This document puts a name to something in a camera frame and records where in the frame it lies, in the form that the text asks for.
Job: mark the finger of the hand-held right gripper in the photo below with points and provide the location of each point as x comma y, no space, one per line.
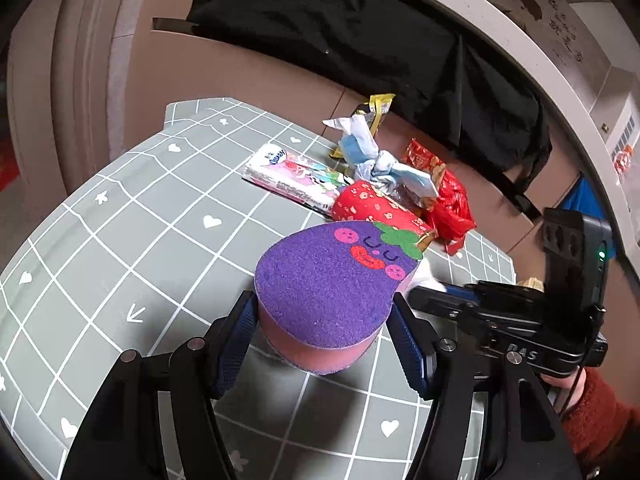
435,301
456,288

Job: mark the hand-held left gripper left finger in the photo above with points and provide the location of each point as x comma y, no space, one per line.
234,355

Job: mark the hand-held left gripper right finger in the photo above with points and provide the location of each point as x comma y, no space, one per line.
409,355

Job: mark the white plastic bag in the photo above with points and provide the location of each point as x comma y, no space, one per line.
425,277

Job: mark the yellow plastic bag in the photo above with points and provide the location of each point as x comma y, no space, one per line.
531,283

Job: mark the red plastic bag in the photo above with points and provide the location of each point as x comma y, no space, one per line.
452,210

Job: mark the purple eggplant sponge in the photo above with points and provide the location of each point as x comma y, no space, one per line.
325,290

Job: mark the red patterned wrapper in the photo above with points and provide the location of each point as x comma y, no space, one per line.
370,205

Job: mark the blue plastic bag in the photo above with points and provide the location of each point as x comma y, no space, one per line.
372,157

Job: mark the pink tissue pack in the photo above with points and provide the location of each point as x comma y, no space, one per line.
290,172

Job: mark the person's right forearm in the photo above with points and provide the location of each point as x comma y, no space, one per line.
605,420

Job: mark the blue cloth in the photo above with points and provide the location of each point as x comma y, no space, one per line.
582,200

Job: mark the red gold printed packet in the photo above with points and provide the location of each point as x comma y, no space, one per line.
420,157

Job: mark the yellow black snack wrapper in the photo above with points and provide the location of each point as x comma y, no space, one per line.
375,107

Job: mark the black cloth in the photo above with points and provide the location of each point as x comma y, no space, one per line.
350,35

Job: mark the brown cardboard box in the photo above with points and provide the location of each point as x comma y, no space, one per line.
240,70

